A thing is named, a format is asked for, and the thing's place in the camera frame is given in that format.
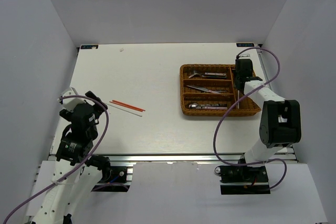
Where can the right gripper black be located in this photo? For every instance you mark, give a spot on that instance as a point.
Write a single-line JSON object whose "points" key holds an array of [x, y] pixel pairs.
{"points": [[235, 74]]}

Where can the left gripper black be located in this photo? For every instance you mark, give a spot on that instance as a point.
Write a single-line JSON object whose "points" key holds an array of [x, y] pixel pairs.
{"points": [[65, 114]]}

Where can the white chopstick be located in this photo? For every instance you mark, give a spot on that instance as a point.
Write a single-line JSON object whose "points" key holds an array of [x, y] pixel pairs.
{"points": [[238, 100], [124, 110]]}

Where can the orange chopstick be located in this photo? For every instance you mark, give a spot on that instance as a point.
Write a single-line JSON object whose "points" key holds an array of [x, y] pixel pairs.
{"points": [[128, 105]]}

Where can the knife with black handle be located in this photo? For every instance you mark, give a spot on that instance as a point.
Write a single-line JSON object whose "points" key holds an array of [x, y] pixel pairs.
{"points": [[215, 92]]}

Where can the knife with pink handle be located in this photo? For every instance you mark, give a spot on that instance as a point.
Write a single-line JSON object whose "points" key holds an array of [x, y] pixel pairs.
{"points": [[197, 88]]}

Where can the fork with black handle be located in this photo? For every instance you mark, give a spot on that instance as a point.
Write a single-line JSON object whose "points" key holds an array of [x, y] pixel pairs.
{"points": [[207, 76]]}

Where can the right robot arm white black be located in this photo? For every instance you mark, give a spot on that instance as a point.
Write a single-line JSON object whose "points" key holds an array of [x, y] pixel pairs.
{"points": [[280, 122]]}

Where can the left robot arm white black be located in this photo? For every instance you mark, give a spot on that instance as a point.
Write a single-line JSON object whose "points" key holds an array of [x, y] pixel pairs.
{"points": [[77, 170]]}

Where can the woven wicker cutlery tray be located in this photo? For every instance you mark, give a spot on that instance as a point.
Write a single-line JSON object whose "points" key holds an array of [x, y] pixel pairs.
{"points": [[189, 95]]}

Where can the blue label left corner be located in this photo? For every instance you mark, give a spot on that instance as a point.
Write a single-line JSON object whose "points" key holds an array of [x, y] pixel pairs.
{"points": [[86, 47]]}

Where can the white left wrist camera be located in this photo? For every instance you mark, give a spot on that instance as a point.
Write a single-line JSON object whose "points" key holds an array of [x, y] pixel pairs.
{"points": [[69, 99]]}

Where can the aluminium rail front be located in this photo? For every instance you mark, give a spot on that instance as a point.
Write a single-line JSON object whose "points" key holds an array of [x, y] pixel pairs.
{"points": [[190, 158]]}

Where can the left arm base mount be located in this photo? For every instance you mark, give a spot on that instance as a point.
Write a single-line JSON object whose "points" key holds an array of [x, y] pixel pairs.
{"points": [[105, 177]]}

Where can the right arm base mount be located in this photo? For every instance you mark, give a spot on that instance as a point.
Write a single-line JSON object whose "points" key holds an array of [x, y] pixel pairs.
{"points": [[243, 180]]}

